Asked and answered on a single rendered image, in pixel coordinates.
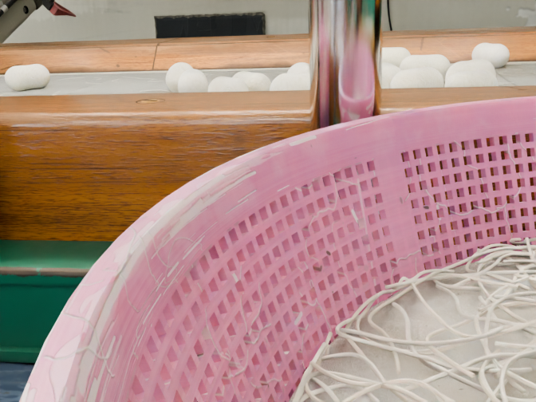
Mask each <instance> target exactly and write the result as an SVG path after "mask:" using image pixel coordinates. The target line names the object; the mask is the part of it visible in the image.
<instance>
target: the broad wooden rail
mask: <svg viewBox="0 0 536 402"><path fill-rule="evenodd" d="M481 43H491V44H502V45H504V46H506V47H507V48H508V50H509V53H510V57H509V60H508V62H520V61H536V26H515V27H490V28H466V29H441V30H393V31H383V45H382V48H390V47H403V48H405V49H407V50H408V51H409V53H410V54H411V55H432V54H439V55H443V56H445V57H446V58H447V59H448V60H449V61H450V64H455V63H456V62H459V61H469V60H472V52H473V50H474V48H475V47H476V46H477V45H479V44H481ZM178 62H184V63H187V64H189V65H190V66H191V67H192V68H193V69H197V70H205V69H267V68H290V67H291V66H292V65H294V64H296V63H299V62H305V63H307V64H309V34H308V33H296V34H271V35H247V36H222V37H174V38H150V39H125V40H101V41H53V42H28V43H4V44H0V75H5V74H6V71H7V70H8V69H9V68H11V67H13V66H18V65H33V64H39V65H43V66H45V67H46V68H47V69H48V71H49V73H109V72H141V71H168V70H169V69H170V68H171V66H172V65H174V64H175V63H178Z"/></svg>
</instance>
